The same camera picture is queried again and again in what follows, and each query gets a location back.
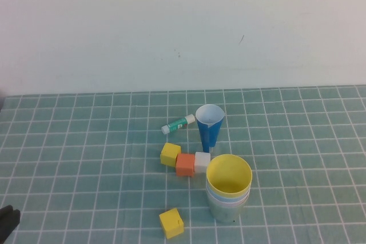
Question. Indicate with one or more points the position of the yellow plastic cup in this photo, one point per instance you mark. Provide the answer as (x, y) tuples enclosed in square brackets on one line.
[(228, 175)]

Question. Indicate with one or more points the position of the green white glue stick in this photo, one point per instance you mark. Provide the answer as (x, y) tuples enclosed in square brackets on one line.
[(177, 124)]

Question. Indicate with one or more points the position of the green plastic cup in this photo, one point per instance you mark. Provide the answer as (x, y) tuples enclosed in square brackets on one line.
[(227, 215)]

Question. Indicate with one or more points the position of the yellow cube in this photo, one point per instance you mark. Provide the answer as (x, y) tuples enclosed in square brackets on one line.
[(170, 154), (171, 223)]

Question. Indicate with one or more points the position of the white cube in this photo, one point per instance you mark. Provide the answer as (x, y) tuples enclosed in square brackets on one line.
[(202, 161)]

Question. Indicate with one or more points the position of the orange cube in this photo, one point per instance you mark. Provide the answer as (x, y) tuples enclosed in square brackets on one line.
[(185, 165)]

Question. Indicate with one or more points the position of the light blue plastic cup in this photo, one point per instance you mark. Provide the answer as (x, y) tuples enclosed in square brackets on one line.
[(226, 196)]

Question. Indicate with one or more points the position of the blue paper cone cup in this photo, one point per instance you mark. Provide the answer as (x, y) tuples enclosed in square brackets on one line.
[(210, 135)]

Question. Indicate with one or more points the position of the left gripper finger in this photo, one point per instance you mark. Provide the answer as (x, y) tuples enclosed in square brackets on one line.
[(16, 218), (5, 221)]

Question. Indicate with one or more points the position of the pink plastic cup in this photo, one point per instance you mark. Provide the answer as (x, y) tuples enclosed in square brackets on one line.
[(228, 204)]

